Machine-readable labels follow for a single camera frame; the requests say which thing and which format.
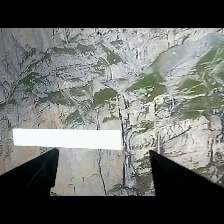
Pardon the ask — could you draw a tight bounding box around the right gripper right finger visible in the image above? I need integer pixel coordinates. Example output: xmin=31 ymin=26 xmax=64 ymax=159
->
xmin=148 ymin=149 xmax=224 ymax=197

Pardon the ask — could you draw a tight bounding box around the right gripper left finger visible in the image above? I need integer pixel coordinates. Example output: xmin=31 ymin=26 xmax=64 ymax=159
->
xmin=0 ymin=147 xmax=60 ymax=197

